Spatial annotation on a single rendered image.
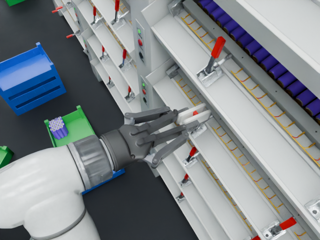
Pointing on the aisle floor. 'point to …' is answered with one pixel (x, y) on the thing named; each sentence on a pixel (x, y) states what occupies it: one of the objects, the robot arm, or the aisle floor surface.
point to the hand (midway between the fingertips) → (193, 116)
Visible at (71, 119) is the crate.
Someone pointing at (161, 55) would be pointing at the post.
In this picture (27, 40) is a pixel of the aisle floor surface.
